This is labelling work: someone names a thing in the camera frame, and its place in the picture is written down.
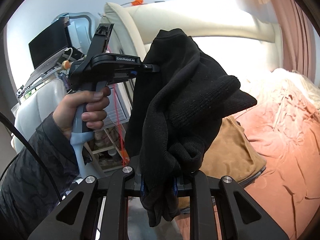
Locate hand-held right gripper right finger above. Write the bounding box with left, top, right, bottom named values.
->
left=172, top=171, right=290, bottom=240

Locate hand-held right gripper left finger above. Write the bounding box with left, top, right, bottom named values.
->
left=27, top=166, right=146, bottom=240

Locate black sweater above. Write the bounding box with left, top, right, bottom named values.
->
left=124, top=29, right=258, bottom=228

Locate person's left forearm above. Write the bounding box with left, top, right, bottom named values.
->
left=0, top=115, right=87, bottom=240

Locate person's left hand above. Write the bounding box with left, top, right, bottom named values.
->
left=53, top=86, right=112, bottom=140

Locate white shelf unit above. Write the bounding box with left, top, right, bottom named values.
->
left=90, top=80, right=134, bottom=173

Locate laptop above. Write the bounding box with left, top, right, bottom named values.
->
left=17, top=22, right=74, bottom=90

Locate brown folded garment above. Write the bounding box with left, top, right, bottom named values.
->
left=179, top=116, right=267, bottom=210

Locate cream padded headboard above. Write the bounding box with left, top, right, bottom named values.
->
left=99, top=0, right=282, bottom=120

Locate orange-brown blanket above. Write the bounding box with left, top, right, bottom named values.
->
left=175, top=79, right=320, bottom=240

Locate cream bear-print duvet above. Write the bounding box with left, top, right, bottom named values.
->
left=271, top=67, right=320, bottom=110

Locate pink curtain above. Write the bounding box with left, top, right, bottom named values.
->
left=262, top=0, right=320, bottom=80

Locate red string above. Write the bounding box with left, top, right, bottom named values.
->
left=113, top=84, right=128, bottom=167

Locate black cable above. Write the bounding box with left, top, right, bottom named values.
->
left=0, top=112, right=63, bottom=203

